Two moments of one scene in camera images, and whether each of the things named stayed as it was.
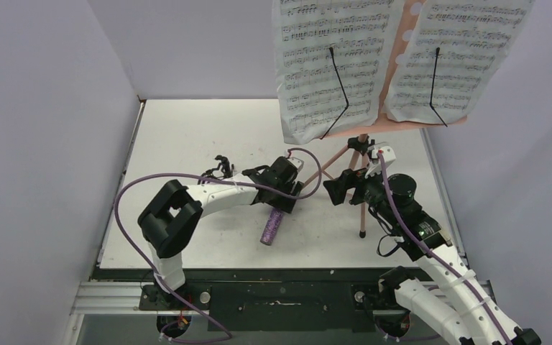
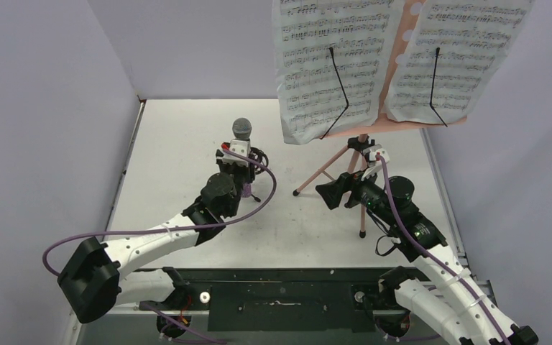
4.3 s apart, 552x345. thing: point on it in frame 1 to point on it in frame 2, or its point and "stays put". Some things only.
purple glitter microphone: x=272 y=226 to x=241 y=129
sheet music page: x=360 y=33 stays put
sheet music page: x=472 y=37 stays put
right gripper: x=348 y=182 stays put
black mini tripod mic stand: x=225 y=165 to x=258 y=160
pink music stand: x=361 y=141 stays put
